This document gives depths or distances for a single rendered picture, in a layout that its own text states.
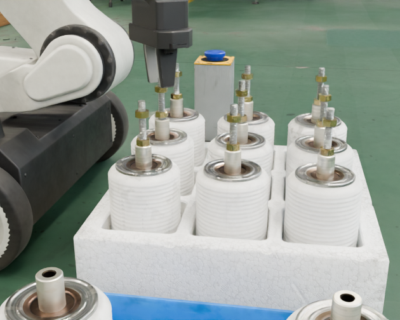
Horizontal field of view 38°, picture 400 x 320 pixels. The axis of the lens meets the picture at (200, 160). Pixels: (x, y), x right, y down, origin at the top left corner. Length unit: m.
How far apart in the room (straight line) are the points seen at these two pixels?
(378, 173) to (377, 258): 0.76
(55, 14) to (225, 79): 0.33
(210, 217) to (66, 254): 0.41
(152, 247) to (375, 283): 0.27
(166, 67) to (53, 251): 0.44
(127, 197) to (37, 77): 0.41
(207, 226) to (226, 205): 0.04
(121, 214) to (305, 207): 0.24
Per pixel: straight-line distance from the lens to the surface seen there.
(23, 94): 1.13
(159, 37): 0.80
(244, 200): 0.73
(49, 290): 0.49
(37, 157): 1.07
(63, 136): 1.16
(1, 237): 1.02
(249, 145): 0.85
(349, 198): 0.73
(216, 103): 1.12
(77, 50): 1.05
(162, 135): 0.87
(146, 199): 0.75
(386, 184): 1.42
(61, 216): 1.23
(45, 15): 1.12
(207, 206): 0.74
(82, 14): 1.10
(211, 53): 1.12
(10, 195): 0.97
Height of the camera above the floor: 0.54
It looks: 21 degrees down
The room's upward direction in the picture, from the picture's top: straight up
